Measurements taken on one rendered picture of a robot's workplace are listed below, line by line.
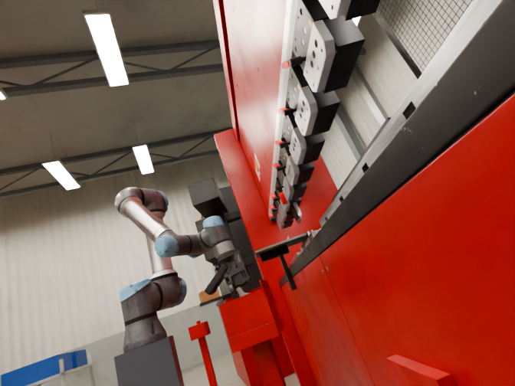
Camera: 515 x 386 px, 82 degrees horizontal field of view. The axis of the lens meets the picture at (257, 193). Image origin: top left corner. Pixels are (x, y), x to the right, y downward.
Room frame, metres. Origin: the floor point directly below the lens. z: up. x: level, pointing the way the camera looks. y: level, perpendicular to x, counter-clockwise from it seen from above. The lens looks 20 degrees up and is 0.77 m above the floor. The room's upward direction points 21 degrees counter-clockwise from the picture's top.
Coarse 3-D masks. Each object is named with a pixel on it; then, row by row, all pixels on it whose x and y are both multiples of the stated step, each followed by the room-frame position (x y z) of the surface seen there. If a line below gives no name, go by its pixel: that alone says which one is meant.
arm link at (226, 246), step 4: (228, 240) 1.04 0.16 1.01; (220, 244) 1.03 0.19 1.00; (224, 244) 1.03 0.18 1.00; (228, 244) 1.04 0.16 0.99; (232, 244) 1.06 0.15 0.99; (212, 248) 1.05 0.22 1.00; (216, 248) 1.03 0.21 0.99; (220, 248) 1.03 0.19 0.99; (224, 248) 1.03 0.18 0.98; (228, 248) 1.03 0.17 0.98; (232, 248) 1.05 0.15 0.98; (216, 252) 1.03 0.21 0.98; (220, 252) 1.03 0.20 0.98; (224, 252) 1.03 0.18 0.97; (228, 252) 1.04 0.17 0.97; (216, 256) 1.04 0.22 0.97; (220, 256) 1.04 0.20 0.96
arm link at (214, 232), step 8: (216, 216) 1.04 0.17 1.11; (208, 224) 1.03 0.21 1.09; (216, 224) 1.03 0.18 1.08; (224, 224) 1.05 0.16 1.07; (208, 232) 1.03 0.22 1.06; (216, 232) 1.03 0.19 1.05; (224, 232) 1.04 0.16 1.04; (208, 240) 1.05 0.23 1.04; (216, 240) 1.03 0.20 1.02; (224, 240) 1.03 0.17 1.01
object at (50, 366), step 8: (48, 360) 3.12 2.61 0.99; (56, 360) 3.14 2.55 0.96; (64, 360) 3.30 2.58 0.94; (24, 368) 3.05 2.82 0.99; (32, 368) 3.08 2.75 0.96; (40, 368) 3.10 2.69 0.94; (48, 368) 3.12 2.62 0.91; (56, 368) 3.14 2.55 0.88; (64, 368) 3.28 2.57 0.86; (72, 368) 3.47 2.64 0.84; (8, 376) 3.01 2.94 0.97; (16, 376) 3.03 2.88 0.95; (24, 376) 3.05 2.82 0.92; (32, 376) 3.08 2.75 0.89; (40, 376) 3.10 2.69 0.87; (48, 376) 3.12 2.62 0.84; (8, 384) 3.01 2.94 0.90; (16, 384) 3.03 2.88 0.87; (24, 384) 3.05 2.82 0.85
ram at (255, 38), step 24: (240, 0) 0.82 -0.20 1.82; (264, 0) 0.64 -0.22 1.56; (240, 24) 0.94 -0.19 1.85; (264, 24) 0.72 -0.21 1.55; (240, 48) 1.10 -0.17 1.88; (264, 48) 0.81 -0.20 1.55; (288, 48) 0.65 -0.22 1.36; (240, 72) 1.29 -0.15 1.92; (264, 72) 0.92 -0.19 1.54; (288, 72) 0.72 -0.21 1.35; (240, 96) 1.56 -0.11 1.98; (264, 96) 1.05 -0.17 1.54; (240, 120) 1.92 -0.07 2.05; (264, 120) 1.21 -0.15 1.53; (264, 144) 1.42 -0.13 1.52; (264, 168) 1.71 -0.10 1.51; (264, 192) 2.09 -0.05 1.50
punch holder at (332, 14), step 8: (320, 0) 0.43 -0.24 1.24; (328, 0) 0.41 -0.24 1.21; (336, 0) 0.39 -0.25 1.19; (344, 0) 0.39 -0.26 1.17; (352, 0) 0.39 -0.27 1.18; (360, 0) 0.40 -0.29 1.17; (368, 0) 0.40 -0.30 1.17; (376, 0) 0.41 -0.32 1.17; (328, 8) 0.42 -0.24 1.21; (336, 8) 0.40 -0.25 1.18; (344, 8) 0.40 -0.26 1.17; (352, 8) 0.41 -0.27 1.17; (360, 8) 0.42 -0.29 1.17; (368, 8) 0.42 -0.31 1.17; (376, 8) 0.43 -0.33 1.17; (336, 16) 0.41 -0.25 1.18; (344, 16) 0.43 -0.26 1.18; (352, 16) 0.43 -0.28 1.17; (360, 16) 0.43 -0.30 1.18
